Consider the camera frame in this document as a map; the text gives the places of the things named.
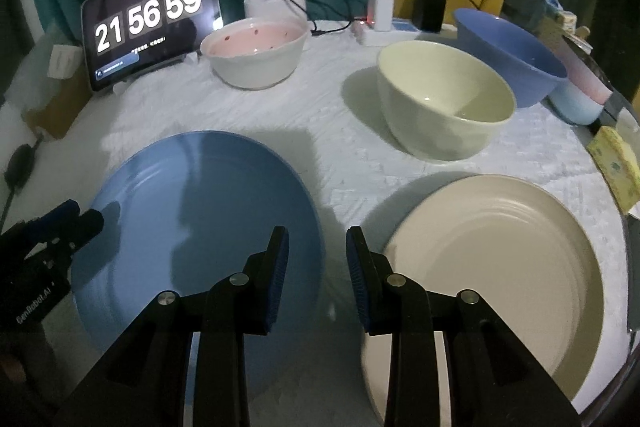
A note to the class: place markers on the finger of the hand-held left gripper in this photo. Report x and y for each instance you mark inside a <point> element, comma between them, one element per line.
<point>60,213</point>
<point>85,227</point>

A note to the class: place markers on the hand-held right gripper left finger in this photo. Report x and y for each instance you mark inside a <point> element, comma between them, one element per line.
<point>278,277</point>

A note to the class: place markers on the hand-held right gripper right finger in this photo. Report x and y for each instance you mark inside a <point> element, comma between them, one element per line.
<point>357,282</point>

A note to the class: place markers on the beige plate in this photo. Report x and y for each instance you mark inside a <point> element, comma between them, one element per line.
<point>500,267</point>

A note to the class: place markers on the pale green bowl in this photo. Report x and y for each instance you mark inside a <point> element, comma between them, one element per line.
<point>425,117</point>

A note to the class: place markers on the dark blue plate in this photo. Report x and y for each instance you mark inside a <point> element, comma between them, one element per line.
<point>515,57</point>

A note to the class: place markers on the black power adapter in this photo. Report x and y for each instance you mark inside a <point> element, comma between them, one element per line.
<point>19,167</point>

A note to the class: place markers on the cardboard box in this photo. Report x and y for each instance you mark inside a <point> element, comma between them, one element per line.
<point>50,112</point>

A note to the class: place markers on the white tablecloth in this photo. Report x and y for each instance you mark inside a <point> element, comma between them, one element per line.
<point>330,117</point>

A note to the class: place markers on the white bowl with pink inside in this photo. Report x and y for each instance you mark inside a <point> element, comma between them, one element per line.
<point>250,69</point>

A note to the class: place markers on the tablet with clock display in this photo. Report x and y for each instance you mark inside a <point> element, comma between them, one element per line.
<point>145,17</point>

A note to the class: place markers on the white power strip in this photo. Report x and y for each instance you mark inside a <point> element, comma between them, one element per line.
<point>385,38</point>

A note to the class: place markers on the white charger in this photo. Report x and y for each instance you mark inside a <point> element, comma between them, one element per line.
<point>381,9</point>

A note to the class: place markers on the black charger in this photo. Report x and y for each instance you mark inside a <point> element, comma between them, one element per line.
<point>429,12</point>

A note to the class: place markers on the light blue bowl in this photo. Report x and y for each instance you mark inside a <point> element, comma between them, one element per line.
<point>575,107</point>

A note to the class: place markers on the yellow tissue box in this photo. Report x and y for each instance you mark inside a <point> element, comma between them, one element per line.
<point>617,167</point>

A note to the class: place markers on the blue white packet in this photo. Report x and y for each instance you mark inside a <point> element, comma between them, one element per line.
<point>551,2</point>

